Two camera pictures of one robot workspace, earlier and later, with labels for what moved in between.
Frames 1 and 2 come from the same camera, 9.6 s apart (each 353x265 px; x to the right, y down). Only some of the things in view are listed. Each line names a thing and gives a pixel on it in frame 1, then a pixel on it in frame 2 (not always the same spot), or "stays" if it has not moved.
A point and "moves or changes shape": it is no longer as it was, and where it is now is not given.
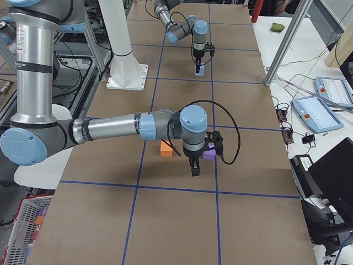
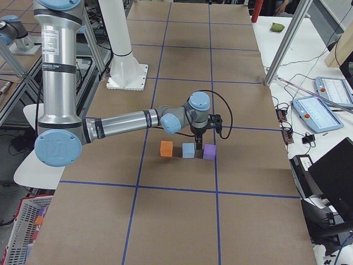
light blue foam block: x=202 y=69 moves or changes shape
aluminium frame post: x=288 y=41 stays
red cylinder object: x=256 y=10 stays
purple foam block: x=209 y=154 stays
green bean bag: x=277 y=27 stays
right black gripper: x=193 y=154 -> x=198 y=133
